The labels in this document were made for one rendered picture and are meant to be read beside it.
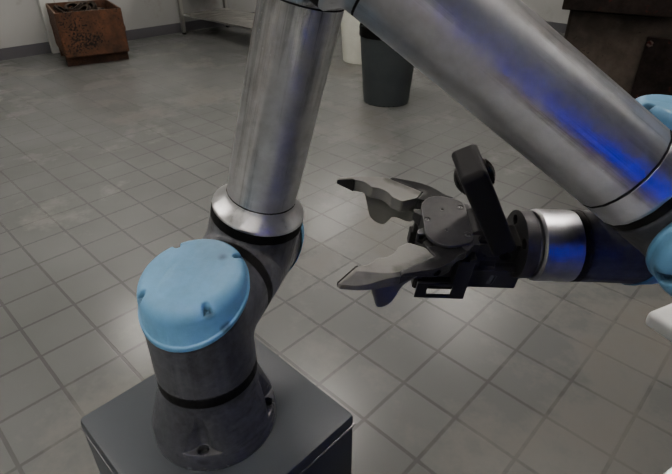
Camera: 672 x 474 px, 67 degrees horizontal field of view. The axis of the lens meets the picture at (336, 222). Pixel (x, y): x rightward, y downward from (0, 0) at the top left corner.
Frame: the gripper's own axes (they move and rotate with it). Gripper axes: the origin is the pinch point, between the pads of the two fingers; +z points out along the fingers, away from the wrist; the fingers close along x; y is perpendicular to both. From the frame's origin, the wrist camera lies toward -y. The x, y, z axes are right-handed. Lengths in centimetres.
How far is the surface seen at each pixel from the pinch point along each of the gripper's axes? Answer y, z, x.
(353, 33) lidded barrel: 183, -27, 475
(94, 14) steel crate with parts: 179, 237, 482
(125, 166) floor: 165, 123, 217
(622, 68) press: 95, -172, 240
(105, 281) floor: 138, 92, 103
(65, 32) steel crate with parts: 191, 262, 462
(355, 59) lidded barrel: 208, -31, 470
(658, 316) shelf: 27, -52, 10
